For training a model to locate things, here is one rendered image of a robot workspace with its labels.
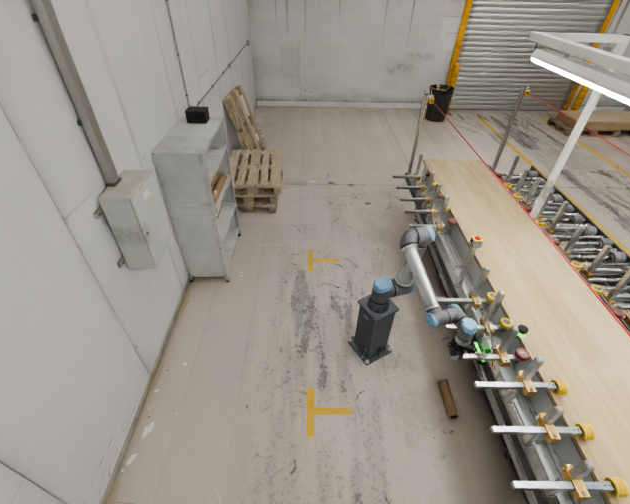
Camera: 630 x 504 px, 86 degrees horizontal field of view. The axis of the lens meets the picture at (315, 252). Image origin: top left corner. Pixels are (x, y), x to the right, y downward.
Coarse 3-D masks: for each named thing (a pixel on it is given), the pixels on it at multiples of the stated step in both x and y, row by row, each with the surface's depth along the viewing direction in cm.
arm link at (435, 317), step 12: (408, 240) 226; (408, 252) 225; (420, 264) 221; (420, 276) 218; (420, 288) 216; (432, 288) 216; (432, 300) 211; (432, 312) 209; (444, 312) 209; (432, 324) 207; (444, 324) 210
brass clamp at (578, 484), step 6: (564, 468) 166; (570, 468) 164; (564, 474) 165; (570, 474) 162; (570, 480) 161; (576, 480) 160; (582, 480) 160; (576, 486) 158; (582, 486) 158; (576, 492) 158; (588, 492) 157; (576, 498) 158; (582, 498) 156; (588, 498) 156
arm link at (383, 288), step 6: (384, 276) 277; (378, 282) 273; (384, 282) 272; (390, 282) 272; (372, 288) 277; (378, 288) 269; (384, 288) 268; (390, 288) 269; (372, 294) 278; (378, 294) 272; (384, 294) 271; (390, 294) 273; (378, 300) 276; (384, 300) 276
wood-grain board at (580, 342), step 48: (480, 192) 379; (528, 240) 313; (528, 288) 266; (576, 288) 267; (528, 336) 231; (576, 336) 232; (624, 336) 233; (576, 384) 205; (624, 384) 206; (624, 432) 184; (624, 480) 167
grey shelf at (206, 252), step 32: (192, 128) 334; (224, 128) 365; (160, 160) 294; (192, 160) 295; (224, 160) 389; (192, 192) 315; (224, 192) 369; (192, 224) 338; (224, 224) 388; (192, 256) 365; (224, 256) 369
